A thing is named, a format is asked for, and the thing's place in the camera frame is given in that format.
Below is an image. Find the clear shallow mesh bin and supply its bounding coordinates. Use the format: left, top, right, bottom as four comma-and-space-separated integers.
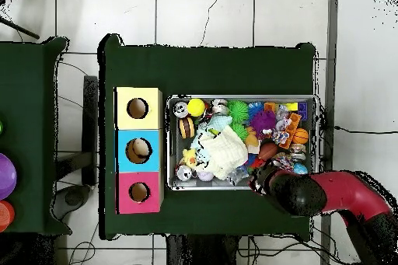
166, 95, 322, 191

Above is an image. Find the wooden box with three holes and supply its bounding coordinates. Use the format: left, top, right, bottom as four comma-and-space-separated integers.
113, 86, 165, 215

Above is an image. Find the cream knitted cloth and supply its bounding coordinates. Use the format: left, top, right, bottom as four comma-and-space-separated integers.
204, 126, 251, 182

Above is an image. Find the purple spiky ball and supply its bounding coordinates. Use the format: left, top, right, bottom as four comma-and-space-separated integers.
250, 110, 277, 135

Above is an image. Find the small orange basketball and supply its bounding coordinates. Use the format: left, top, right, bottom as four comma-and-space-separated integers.
292, 127, 310, 146

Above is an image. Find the light teal cloth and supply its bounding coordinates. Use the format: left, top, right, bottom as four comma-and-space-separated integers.
191, 114, 234, 152

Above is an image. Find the green spiky ball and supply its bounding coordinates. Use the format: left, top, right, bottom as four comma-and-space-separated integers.
228, 99, 250, 122

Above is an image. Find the red soda can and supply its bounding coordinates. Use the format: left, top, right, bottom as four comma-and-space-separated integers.
176, 164, 195, 183

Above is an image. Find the crushed silver can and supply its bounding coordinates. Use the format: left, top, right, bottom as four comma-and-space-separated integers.
211, 98, 230, 116

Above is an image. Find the yellow tennis ball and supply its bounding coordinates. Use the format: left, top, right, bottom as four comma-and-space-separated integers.
187, 98, 207, 117

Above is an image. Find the silver can with pull tab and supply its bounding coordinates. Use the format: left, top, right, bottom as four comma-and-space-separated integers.
173, 101, 190, 120

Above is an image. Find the black side stand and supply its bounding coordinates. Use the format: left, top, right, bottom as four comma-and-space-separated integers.
55, 75, 100, 185

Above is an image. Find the dark green side table cloth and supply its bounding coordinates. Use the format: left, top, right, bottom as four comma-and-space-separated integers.
0, 37, 69, 235

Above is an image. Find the purple disc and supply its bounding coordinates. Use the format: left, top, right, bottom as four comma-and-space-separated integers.
0, 152, 18, 200

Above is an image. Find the red disc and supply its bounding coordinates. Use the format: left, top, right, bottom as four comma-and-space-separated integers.
0, 200, 16, 232

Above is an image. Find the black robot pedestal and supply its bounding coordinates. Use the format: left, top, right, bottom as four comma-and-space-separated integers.
166, 233, 250, 265

